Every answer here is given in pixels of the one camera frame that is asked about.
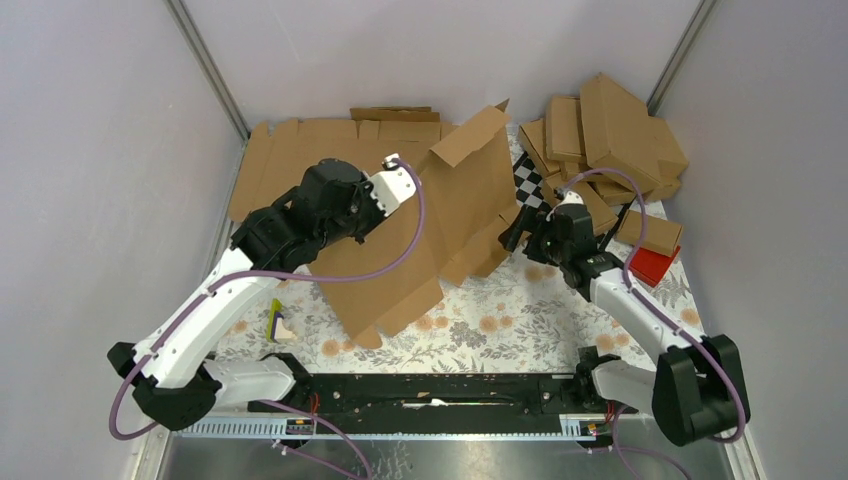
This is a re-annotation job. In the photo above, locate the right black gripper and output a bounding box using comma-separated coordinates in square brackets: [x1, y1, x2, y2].
[496, 205, 569, 268]

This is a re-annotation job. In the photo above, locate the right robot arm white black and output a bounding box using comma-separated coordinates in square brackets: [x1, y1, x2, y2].
[498, 202, 751, 446]

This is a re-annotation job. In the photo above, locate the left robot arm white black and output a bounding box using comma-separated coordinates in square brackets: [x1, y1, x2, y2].
[107, 155, 420, 440]

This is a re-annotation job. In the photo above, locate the large folded cardboard box top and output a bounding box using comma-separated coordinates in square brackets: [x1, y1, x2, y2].
[579, 73, 661, 193]

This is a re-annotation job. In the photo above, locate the folded cardboard box beside red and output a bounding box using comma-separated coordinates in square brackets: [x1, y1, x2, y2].
[616, 210, 683, 257]

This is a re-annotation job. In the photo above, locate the black white checkerboard panel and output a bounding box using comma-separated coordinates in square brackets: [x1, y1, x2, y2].
[513, 152, 550, 211]

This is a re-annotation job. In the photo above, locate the stack of flat cardboard blanks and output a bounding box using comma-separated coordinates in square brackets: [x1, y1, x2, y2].
[228, 107, 458, 222]

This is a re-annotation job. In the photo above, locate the floral patterned table mat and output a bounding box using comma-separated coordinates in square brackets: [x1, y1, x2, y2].
[215, 132, 718, 375]

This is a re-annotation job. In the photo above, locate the small green white object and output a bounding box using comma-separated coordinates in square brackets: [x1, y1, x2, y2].
[265, 298, 297, 343]

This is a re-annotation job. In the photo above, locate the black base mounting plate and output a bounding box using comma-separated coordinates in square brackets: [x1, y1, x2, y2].
[280, 373, 615, 435]

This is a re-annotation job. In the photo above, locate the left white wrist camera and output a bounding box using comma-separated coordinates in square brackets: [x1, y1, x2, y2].
[368, 153, 417, 217]

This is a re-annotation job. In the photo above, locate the aluminium frame rail front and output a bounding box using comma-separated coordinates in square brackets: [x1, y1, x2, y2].
[148, 373, 747, 444]

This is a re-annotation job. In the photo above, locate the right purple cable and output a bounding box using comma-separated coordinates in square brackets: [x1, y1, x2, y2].
[555, 168, 749, 480]

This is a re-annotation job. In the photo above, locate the purple cable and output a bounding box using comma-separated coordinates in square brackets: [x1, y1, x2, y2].
[108, 156, 428, 480]
[555, 168, 749, 480]

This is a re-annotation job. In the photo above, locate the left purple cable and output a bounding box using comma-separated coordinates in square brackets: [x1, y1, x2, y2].
[108, 156, 428, 480]

